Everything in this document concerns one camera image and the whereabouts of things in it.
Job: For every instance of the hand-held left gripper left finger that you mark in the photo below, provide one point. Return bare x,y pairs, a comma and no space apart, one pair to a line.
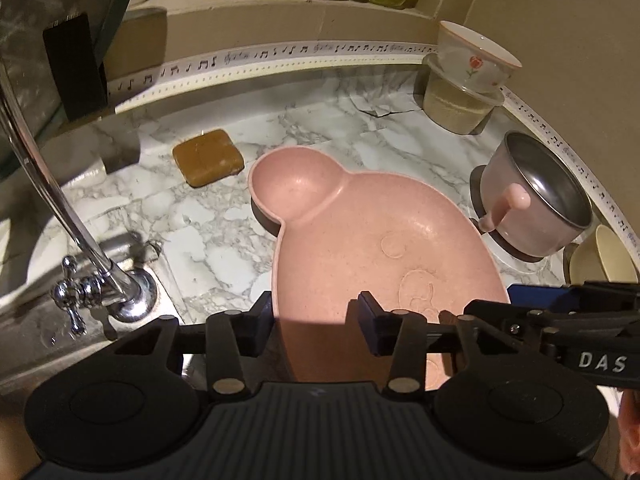
265,325

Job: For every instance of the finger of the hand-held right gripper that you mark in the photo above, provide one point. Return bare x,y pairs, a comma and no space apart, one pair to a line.
505,322
540,296

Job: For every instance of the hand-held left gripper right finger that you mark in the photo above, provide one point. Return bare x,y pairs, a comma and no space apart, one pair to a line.
367,325

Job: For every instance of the cream bowl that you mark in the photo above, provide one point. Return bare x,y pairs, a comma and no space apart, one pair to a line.
607,260

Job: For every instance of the pink bear-shaped plate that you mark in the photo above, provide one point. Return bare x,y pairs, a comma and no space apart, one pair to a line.
360,230

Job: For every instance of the person's right hand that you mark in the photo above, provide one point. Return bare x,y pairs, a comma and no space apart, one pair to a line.
631,435

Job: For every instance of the brown soap bar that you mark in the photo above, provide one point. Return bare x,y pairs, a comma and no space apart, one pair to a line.
207,157

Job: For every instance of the clear plastic container of grains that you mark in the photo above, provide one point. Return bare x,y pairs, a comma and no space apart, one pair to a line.
455,107

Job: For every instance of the chrome faucet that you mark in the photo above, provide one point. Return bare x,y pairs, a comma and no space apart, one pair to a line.
75,215

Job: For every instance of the white cup with rose print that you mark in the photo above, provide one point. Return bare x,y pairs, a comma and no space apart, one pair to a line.
475,60

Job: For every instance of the white music-note tape strip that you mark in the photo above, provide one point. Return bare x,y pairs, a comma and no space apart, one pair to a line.
300,50

